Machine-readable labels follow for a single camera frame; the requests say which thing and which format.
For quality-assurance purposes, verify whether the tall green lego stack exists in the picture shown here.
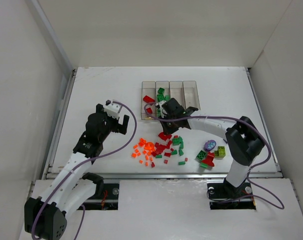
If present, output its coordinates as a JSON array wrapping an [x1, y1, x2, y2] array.
[[157, 87, 165, 95]]

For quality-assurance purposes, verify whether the red round lego piece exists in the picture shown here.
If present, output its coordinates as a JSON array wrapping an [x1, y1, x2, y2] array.
[[158, 132, 172, 141]]

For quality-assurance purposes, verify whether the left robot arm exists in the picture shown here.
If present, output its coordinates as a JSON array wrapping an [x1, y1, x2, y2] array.
[[24, 100, 130, 240]]

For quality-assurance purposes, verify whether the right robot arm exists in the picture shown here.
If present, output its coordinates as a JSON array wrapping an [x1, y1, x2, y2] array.
[[156, 98, 266, 195]]

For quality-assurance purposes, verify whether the clear container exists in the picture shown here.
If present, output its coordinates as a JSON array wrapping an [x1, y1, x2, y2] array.
[[155, 81, 170, 104], [182, 80, 201, 110], [169, 81, 186, 109], [140, 81, 156, 120]]

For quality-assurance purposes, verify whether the red long lego brick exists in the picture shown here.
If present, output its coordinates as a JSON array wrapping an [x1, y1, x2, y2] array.
[[142, 95, 155, 104]]

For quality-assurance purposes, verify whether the orange round lego piece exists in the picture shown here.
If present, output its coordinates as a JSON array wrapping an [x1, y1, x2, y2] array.
[[144, 142, 155, 152]]

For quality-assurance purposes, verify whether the purple flower lego piece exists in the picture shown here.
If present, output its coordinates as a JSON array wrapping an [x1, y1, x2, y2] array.
[[203, 139, 217, 152]]

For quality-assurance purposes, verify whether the green square lego brick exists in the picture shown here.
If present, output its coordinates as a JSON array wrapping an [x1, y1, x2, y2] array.
[[196, 150, 208, 162]]

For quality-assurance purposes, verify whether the red flower lego piece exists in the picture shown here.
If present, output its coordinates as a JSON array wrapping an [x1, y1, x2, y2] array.
[[201, 152, 215, 167]]

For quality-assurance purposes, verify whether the lime green lego brick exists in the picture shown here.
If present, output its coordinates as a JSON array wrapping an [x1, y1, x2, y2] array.
[[214, 146, 226, 159]]

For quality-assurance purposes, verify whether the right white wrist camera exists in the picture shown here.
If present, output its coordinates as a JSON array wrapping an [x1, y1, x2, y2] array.
[[155, 100, 168, 119]]

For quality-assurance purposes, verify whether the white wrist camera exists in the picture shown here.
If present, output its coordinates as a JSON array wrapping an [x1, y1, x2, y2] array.
[[104, 100, 122, 120], [155, 100, 168, 119]]

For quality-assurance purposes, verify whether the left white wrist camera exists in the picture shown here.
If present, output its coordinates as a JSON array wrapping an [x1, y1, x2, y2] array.
[[104, 100, 122, 120]]

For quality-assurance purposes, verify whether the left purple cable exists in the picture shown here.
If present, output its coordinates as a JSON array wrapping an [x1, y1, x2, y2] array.
[[30, 100, 138, 240]]

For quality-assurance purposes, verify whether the purple cable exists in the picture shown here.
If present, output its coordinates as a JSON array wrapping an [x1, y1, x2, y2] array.
[[30, 100, 138, 240], [143, 101, 285, 210]]

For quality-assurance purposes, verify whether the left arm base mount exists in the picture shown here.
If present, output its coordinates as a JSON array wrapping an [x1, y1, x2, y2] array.
[[83, 183, 120, 211]]

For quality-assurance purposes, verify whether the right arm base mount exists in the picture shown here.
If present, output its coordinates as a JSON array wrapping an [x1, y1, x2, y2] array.
[[206, 181, 256, 210]]

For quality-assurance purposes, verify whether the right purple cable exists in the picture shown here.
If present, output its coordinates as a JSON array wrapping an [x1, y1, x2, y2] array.
[[143, 101, 285, 210]]

